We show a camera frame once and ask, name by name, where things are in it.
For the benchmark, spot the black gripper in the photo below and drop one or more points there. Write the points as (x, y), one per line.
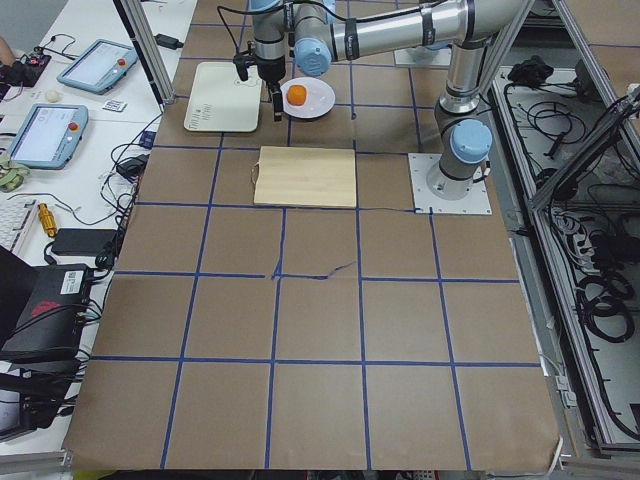
(271, 70)

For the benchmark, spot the orange fruit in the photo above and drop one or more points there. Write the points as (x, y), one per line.
(297, 95)

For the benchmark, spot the white ceramic plate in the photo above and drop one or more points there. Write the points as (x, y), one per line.
(320, 100)

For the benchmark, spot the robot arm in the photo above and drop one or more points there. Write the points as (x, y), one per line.
(417, 71)

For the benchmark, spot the cream bear tray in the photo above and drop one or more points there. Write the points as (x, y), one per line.
(221, 102)

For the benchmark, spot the bamboo cutting board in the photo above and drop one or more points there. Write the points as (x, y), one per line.
(313, 177)

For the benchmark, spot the upper blue teach pendant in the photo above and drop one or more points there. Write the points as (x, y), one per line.
(100, 67)

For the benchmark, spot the blue teach pendant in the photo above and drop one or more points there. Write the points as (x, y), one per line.
(49, 136)
(100, 67)

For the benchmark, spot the small white ball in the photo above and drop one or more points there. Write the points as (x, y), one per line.
(52, 96)

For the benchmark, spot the lower blue teach pendant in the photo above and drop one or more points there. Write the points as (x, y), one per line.
(49, 136)

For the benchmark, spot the black power adapter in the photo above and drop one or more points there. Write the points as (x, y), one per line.
(81, 242)

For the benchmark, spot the yellow cylindrical tool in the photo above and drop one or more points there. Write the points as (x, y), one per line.
(47, 220)

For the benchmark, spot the white keyboard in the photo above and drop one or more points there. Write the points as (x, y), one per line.
(17, 216)

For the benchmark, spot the black computer box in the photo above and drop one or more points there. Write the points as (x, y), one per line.
(42, 310)

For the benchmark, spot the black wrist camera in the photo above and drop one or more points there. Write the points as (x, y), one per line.
(242, 63)

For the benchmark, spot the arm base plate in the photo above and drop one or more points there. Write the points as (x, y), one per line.
(422, 57)
(434, 193)

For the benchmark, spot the aluminium frame post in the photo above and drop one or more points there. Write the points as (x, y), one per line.
(139, 32)

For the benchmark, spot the metal cable tray frame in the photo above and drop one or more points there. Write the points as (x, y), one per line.
(568, 99)

